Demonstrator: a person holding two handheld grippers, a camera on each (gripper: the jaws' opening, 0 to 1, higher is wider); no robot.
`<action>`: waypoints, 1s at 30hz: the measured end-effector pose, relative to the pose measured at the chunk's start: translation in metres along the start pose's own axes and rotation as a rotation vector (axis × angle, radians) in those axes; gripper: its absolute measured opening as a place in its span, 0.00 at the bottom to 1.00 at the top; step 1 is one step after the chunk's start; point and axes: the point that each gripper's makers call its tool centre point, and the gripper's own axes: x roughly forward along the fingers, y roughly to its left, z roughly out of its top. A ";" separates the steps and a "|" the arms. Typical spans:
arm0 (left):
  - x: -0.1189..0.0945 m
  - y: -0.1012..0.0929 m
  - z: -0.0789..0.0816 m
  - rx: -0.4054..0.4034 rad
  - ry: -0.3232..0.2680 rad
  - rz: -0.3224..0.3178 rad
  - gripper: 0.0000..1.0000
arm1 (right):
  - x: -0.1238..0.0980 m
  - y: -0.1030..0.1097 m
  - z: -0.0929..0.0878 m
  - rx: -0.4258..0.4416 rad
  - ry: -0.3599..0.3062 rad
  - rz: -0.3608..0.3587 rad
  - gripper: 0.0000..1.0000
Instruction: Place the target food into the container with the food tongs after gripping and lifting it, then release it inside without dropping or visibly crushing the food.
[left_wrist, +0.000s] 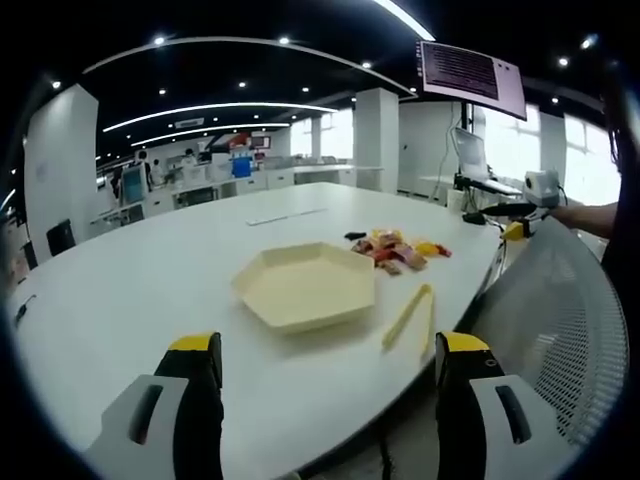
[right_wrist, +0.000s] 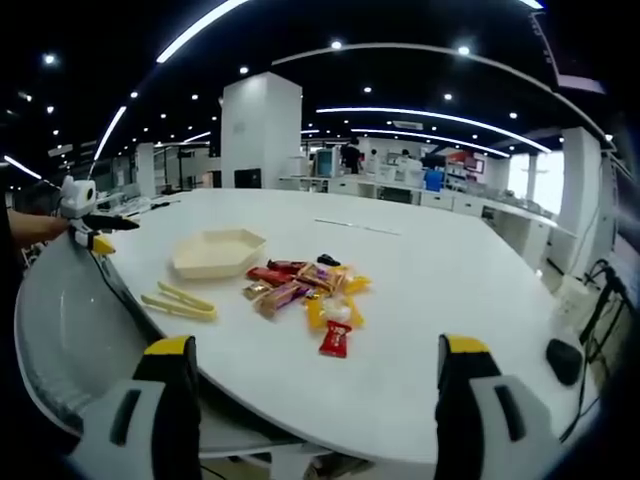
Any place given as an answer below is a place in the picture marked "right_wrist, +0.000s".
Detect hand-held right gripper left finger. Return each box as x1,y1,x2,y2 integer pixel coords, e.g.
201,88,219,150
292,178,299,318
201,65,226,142
67,335,204,480

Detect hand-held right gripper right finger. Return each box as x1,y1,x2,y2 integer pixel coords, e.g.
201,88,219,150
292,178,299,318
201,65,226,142
434,333,566,480

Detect beige plastic food tongs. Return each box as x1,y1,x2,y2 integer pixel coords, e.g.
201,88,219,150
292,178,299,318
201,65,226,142
140,281,219,323

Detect beige hexagonal container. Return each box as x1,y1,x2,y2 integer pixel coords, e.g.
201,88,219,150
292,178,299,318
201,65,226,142
169,228,268,281

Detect red candy food wrapper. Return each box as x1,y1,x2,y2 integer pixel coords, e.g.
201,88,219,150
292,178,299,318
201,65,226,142
318,320,352,359

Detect pile of snack food packets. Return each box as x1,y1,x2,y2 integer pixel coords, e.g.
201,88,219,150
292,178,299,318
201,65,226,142
242,257,374,335

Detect black oval case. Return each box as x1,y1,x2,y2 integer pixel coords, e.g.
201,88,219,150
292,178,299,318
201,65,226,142
545,338,585,387

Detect grey curved chair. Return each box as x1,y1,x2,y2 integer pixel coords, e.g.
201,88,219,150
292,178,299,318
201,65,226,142
13,234,169,436

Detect black monitor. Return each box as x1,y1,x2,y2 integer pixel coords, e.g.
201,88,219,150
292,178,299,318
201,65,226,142
233,168,263,190

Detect thin metal strip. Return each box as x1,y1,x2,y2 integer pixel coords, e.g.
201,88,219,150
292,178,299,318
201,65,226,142
314,217,402,237

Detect black cable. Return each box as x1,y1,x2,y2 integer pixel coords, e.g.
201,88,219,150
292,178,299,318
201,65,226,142
558,372,604,444

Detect black chair frame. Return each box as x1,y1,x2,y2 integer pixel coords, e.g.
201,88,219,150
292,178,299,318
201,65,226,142
578,258,637,354

